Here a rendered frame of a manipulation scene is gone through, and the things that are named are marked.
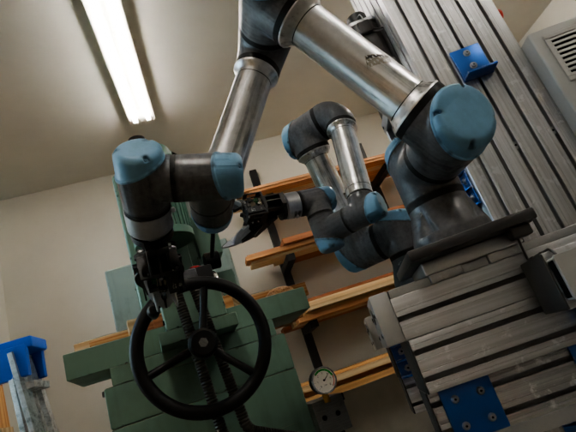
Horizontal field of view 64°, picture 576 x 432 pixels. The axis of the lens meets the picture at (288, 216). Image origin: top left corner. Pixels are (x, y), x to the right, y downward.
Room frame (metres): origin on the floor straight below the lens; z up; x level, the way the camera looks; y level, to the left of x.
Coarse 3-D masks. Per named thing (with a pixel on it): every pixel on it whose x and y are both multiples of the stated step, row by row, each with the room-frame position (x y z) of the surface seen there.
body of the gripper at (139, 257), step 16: (160, 240) 0.70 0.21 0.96; (144, 256) 0.76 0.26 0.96; (160, 256) 0.74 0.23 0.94; (176, 256) 0.77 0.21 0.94; (144, 272) 0.74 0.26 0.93; (160, 272) 0.73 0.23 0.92; (176, 272) 0.75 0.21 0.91; (144, 288) 0.75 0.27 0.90; (160, 288) 0.77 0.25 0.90; (176, 288) 0.78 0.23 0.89
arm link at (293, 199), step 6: (294, 192) 1.21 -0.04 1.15; (288, 198) 1.19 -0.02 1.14; (294, 198) 1.19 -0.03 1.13; (288, 204) 1.19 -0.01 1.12; (294, 204) 1.19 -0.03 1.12; (300, 204) 1.20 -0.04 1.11; (288, 210) 1.20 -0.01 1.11; (294, 210) 1.20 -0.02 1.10; (300, 210) 1.21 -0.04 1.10; (288, 216) 1.22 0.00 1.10; (294, 216) 1.23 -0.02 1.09; (300, 216) 1.24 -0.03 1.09
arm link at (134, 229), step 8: (168, 216) 0.68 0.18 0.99; (128, 224) 0.67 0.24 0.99; (136, 224) 0.66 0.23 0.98; (144, 224) 0.66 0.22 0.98; (152, 224) 0.67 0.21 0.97; (160, 224) 0.68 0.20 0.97; (168, 224) 0.69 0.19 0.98; (136, 232) 0.68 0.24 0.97; (144, 232) 0.67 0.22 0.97; (152, 232) 0.68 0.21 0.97; (160, 232) 0.69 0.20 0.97; (144, 240) 0.69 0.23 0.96; (152, 240) 0.70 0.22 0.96
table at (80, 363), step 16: (240, 304) 1.17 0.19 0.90; (272, 304) 1.20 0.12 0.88; (288, 304) 1.21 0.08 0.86; (304, 304) 1.23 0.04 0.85; (224, 320) 1.06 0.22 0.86; (240, 320) 1.17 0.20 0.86; (288, 320) 1.34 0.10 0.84; (128, 336) 1.08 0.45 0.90; (160, 336) 1.01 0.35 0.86; (176, 336) 1.02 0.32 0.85; (80, 352) 1.04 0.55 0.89; (96, 352) 1.05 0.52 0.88; (112, 352) 1.06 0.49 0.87; (128, 352) 1.07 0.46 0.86; (144, 352) 1.09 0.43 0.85; (160, 352) 1.10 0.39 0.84; (64, 368) 1.03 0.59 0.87; (80, 368) 1.04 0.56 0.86; (96, 368) 1.05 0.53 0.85; (80, 384) 1.15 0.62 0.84
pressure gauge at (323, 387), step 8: (320, 368) 1.15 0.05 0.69; (328, 368) 1.16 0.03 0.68; (312, 376) 1.15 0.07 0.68; (320, 376) 1.15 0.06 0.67; (328, 376) 1.16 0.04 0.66; (312, 384) 1.14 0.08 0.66; (320, 384) 1.15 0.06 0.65; (328, 384) 1.16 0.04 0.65; (336, 384) 1.16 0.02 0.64; (320, 392) 1.15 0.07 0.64; (328, 392) 1.15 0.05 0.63; (328, 400) 1.18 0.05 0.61
